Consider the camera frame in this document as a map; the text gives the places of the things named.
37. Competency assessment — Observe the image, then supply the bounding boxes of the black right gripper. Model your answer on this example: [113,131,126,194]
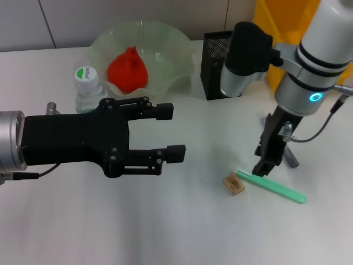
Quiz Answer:
[252,105,304,178]

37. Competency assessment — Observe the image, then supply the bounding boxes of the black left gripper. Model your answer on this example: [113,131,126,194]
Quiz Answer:
[21,97,131,168]

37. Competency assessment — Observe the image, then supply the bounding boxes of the green toothbrush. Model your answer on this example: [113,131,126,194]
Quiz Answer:
[236,168,308,205]

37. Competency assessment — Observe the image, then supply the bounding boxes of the clear green-label water bottle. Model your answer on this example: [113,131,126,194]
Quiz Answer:
[73,65,109,114]

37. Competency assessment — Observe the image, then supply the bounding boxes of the grey pen in clear sleeve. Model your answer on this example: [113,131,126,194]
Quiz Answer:
[260,113,301,168]

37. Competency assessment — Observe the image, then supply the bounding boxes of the black mesh pen holder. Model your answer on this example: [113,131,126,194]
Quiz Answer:
[200,30,250,101]

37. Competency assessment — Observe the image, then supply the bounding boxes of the green glass fruit plate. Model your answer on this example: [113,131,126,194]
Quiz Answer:
[89,20,194,98]

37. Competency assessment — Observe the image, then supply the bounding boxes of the small wooden cork block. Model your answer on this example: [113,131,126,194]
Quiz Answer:
[222,172,245,196]

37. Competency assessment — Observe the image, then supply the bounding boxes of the yellow plastic bin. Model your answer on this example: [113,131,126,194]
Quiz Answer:
[253,0,353,93]

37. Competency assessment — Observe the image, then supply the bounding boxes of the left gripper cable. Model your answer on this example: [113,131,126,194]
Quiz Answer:
[0,164,61,181]

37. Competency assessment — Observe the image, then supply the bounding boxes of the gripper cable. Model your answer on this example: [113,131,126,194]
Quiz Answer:
[281,84,353,144]
[0,164,61,181]

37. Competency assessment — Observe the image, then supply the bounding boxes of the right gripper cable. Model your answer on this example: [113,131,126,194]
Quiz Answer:
[281,84,353,144]

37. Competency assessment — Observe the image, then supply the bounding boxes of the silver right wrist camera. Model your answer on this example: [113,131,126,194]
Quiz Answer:
[220,22,284,98]

